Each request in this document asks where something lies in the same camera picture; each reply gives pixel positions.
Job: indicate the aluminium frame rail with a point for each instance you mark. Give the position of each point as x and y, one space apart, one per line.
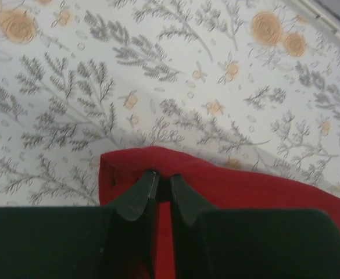
320 12

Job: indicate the floral patterned table mat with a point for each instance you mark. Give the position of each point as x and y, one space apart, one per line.
248 85

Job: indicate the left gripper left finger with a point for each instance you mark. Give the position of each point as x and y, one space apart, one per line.
116 240

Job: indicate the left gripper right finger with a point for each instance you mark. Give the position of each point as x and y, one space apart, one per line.
210 242

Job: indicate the red t-shirt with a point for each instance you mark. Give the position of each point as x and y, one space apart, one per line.
225 188

